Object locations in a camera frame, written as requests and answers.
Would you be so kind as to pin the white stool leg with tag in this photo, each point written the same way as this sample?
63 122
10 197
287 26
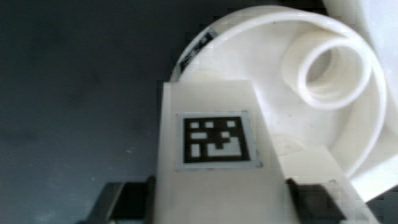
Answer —
312 168

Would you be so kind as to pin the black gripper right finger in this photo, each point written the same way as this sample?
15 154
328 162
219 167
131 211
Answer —
328 203

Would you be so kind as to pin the white round stool seat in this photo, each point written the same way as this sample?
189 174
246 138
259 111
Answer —
301 55

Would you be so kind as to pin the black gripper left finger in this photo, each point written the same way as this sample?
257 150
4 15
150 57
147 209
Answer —
125 203

